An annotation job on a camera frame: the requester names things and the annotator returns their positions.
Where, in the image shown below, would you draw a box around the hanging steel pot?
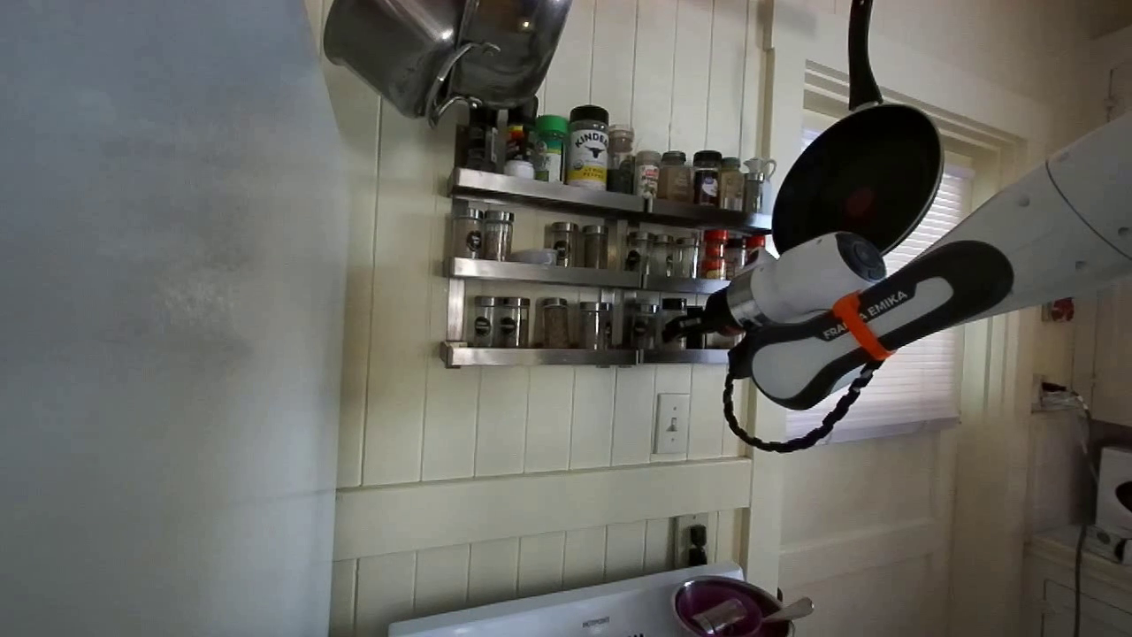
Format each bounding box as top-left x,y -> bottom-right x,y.
321,0 -> 477,123

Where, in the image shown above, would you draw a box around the black coiled arm cable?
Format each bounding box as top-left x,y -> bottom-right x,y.
719,345 -> 884,457

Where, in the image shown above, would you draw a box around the wall power outlet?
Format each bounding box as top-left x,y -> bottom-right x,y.
650,388 -> 695,460

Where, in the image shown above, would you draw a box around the dark glass bottle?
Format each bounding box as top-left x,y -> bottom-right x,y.
457,104 -> 500,173

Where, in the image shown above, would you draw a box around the green capped spice bottle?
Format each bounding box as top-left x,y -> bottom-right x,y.
530,109 -> 575,187

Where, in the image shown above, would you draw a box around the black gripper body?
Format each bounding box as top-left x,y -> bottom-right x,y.
695,286 -> 750,353

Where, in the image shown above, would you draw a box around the large white panel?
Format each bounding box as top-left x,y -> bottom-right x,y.
0,0 -> 346,637

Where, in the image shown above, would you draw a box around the cream door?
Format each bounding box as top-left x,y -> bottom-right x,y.
767,64 -> 1043,637

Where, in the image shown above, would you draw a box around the large labelled black-lid jar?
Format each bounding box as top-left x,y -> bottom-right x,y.
565,104 -> 616,194

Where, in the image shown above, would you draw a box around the black wall outlet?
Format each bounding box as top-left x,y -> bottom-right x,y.
671,514 -> 715,570

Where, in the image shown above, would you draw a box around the wide glass jar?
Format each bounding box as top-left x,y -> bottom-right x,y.
480,201 -> 517,267
449,199 -> 489,267

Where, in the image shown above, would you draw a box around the metal wall spice rack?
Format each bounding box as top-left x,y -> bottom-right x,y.
440,163 -> 765,371

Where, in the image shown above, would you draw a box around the hanging steel saucepan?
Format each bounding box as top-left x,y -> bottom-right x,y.
436,0 -> 578,108

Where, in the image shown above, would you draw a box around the dark small spice jar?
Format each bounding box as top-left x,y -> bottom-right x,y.
623,294 -> 657,350

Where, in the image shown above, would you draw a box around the black-lid spice jar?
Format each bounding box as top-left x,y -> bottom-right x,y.
690,147 -> 726,215

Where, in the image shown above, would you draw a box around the small glass spice jar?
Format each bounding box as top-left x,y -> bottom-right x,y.
656,296 -> 686,350
578,225 -> 610,273
619,227 -> 656,276
570,294 -> 603,350
533,294 -> 575,350
661,232 -> 702,285
597,294 -> 625,350
545,221 -> 582,268
494,294 -> 530,350
469,294 -> 500,350

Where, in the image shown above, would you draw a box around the white gas stove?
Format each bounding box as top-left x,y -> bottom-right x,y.
385,562 -> 772,637

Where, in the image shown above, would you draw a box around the clear spice jar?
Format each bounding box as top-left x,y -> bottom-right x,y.
743,157 -> 779,232

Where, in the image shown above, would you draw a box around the brown spice jar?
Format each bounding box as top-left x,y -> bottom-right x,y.
635,150 -> 665,207
657,150 -> 697,213

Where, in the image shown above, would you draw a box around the thin hanging grey cable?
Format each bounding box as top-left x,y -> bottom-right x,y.
1062,386 -> 1097,637

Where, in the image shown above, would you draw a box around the white box appliance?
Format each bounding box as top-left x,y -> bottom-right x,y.
1091,446 -> 1132,570

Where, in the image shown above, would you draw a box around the white window blind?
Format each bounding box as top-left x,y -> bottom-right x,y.
788,151 -> 984,446

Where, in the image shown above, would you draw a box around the black hanging frying pan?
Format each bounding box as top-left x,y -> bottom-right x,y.
767,0 -> 950,260

